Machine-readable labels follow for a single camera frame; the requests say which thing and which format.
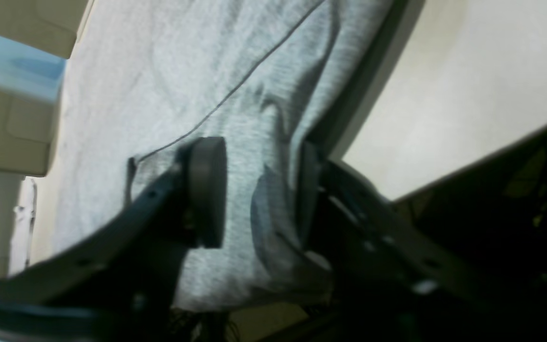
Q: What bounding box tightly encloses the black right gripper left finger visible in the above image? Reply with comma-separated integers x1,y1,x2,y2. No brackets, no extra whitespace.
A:
0,137,227,342

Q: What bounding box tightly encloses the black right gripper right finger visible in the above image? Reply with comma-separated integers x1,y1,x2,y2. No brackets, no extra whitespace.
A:
297,141,547,342

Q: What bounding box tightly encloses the grey T-shirt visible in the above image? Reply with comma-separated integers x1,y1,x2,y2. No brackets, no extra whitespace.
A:
51,0,392,312

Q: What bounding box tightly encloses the beige plastic bin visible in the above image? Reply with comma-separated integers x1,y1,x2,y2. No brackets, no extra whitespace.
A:
0,0,94,177

